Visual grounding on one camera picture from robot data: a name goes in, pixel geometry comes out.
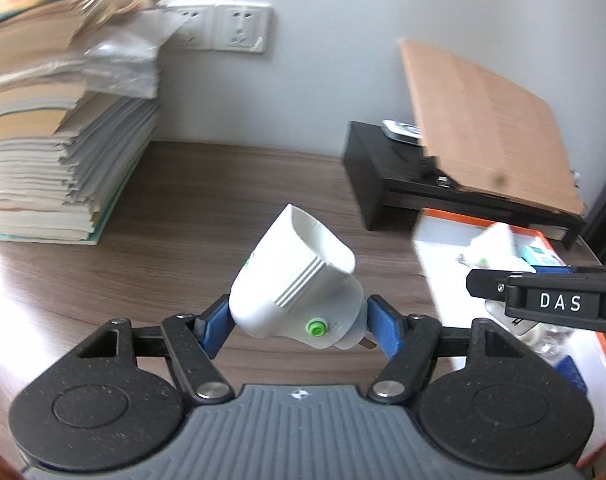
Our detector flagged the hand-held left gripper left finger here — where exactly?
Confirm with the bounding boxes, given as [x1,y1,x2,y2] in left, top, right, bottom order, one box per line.
[78,294,236,405]

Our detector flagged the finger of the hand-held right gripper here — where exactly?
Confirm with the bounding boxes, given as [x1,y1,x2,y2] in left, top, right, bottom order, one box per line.
[466,268,606,333]

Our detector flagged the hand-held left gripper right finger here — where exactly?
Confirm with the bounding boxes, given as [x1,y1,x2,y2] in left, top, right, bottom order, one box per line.
[367,294,519,405]

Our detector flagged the green bandage box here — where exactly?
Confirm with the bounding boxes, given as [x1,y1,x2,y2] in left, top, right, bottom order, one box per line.
[522,246,566,273]

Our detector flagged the white power adapter box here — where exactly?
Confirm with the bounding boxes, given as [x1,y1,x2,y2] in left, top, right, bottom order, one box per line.
[484,299,539,338]

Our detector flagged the round white plug-in heater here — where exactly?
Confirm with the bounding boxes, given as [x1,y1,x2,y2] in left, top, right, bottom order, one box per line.
[457,224,516,267]

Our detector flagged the orange and white cardboard box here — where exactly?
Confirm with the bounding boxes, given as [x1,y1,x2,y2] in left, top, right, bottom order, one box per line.
[412,208,606,471]

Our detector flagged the white mosquito repellent heater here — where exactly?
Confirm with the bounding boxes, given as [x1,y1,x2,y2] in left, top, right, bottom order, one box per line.
[229,204,379,352]

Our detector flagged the blue box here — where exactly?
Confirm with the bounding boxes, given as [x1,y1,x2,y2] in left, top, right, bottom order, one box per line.
[558,355,590,396]

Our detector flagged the black desk stand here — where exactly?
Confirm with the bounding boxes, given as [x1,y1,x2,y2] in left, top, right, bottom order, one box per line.
[343,121,587,252]

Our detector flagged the brown cardboard sheet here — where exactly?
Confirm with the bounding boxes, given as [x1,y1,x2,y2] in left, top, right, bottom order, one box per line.
[398,37,587,217]

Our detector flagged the small white device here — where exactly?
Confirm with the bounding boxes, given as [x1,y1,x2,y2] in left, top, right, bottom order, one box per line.
[381,120,425,144]

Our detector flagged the stack of books and papers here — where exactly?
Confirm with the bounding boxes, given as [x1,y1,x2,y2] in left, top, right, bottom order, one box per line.
[0,0,163,246]

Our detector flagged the clear plastic bag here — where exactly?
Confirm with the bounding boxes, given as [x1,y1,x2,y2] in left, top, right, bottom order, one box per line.
[80,10,186,100]

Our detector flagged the white wall socket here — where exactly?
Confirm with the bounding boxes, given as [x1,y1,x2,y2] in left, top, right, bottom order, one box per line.
[165,4,218,52]
[214,4,274,55]

